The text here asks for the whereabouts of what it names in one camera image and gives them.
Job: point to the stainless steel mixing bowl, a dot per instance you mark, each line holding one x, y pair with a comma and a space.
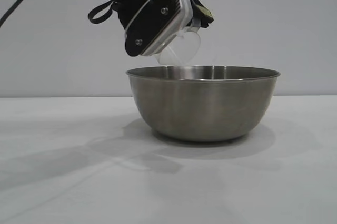
202, 108

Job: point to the clear plastic measuring cup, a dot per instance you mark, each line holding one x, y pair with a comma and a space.
185, 46

